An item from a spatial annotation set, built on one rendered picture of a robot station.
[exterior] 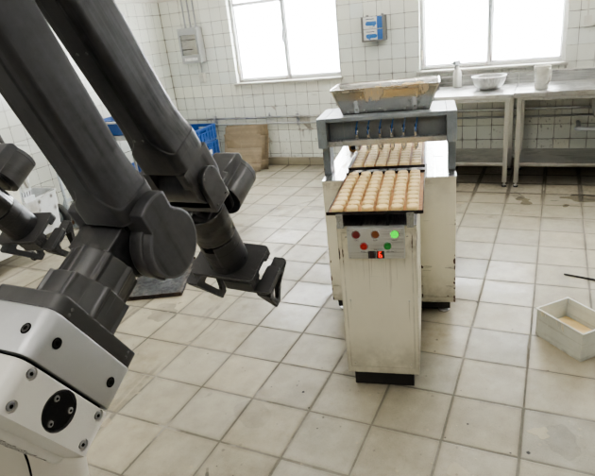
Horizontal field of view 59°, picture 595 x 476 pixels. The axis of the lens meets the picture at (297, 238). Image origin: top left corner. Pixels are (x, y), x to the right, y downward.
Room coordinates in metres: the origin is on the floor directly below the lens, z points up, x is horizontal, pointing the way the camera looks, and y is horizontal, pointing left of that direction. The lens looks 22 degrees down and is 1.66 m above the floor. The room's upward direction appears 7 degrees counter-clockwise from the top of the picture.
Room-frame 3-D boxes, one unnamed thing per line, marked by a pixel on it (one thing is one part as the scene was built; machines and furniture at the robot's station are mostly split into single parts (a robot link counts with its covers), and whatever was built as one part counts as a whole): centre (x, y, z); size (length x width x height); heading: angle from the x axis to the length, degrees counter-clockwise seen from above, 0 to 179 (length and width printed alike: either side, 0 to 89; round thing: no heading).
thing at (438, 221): (3.35, -0.68, 0.42); 1.28 x 0.72 x 0.84; 165
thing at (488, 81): (5.22, -2.02, 0.94); 0.33 x 0.33 x 0.12
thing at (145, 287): (3.60, 1.04, 0.02); 0.60 x 0.40 x 0.03; 178
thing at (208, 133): (6.65, 1.18, 0.50); 0.60 x 0.40 x 0.20; 155
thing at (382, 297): (2.40, -0.42, 0.45); 0.70 x 0.34 x 0.90; 165
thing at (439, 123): (2.89, -0.56, 1.01); 0.72 x 0.33 x 0.34; 75
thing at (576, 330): (2.26, -1.35, 0.08); 0.30 x 0.22 x 0.16; 19
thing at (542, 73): (4.88, -2.38, 0.98); 0.20 x 0.14 x 0.20; 13
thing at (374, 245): (2.05, -0.33, 0.77); 0.24 x 0.04 x 0.14; 75
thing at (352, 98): (2.89, -0.56, 1.25); 0.56 x 0.29 x 0.14; 75
